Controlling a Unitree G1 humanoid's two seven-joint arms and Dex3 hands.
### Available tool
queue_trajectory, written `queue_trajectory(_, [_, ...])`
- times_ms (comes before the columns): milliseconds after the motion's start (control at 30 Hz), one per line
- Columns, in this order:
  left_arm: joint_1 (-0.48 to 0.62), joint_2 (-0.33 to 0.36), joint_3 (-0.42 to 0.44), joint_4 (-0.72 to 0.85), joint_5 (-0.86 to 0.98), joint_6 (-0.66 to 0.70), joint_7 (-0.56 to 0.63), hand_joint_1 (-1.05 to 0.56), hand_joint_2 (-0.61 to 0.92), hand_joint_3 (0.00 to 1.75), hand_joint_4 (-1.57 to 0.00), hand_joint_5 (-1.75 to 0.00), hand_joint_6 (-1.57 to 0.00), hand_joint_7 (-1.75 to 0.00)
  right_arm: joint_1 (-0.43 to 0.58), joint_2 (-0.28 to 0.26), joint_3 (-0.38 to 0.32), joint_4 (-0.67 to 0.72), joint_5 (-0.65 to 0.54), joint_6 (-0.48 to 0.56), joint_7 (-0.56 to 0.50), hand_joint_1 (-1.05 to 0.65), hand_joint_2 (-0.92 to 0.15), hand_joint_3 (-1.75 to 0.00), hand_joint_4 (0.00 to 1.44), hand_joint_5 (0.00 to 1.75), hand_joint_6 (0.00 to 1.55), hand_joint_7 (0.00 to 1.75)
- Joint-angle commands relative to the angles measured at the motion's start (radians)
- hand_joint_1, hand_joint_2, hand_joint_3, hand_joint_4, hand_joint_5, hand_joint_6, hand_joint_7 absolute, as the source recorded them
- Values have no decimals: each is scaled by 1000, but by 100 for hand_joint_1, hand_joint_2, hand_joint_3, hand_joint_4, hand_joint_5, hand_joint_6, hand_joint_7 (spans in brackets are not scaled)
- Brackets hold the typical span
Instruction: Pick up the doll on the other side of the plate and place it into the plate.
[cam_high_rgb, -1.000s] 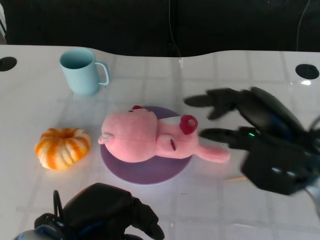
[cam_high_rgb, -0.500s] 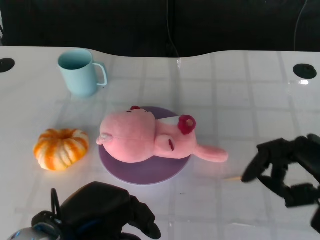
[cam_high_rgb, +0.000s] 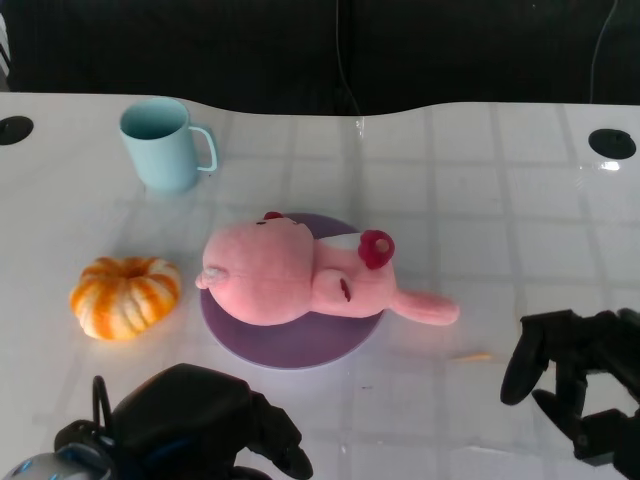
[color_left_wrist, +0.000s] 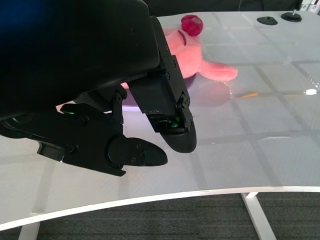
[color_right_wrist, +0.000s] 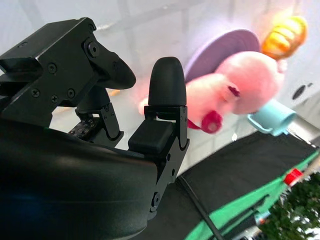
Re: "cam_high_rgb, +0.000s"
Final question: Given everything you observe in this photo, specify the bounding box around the light teal mug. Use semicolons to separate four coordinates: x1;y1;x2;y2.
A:
118;97;220;195

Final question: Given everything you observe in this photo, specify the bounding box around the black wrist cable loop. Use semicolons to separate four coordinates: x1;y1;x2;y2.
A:
92;375;114;441

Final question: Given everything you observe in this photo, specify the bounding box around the thin white hanging cable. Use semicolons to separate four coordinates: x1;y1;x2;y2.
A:
591;0;617;104

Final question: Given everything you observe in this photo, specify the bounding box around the lavender round plate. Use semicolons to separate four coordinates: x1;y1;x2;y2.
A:
199;212;386;371

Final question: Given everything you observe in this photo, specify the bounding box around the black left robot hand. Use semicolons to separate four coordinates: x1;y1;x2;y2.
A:
112;363;315;480

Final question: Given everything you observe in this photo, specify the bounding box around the black backdrop cloth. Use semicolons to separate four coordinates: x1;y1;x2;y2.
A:
0;0;640;116

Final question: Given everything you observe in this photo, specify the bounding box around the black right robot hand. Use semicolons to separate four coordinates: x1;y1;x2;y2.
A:
499;308;640;474

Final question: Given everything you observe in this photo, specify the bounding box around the black table grommet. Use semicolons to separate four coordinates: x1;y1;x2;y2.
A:
0;115;34;146
588;128;637;161

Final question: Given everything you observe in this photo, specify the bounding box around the pink plush doll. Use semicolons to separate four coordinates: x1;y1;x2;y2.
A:
194;210;461;329

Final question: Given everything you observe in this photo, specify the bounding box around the orange white striped pumpkin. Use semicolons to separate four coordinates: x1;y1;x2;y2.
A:
68;255;181;342

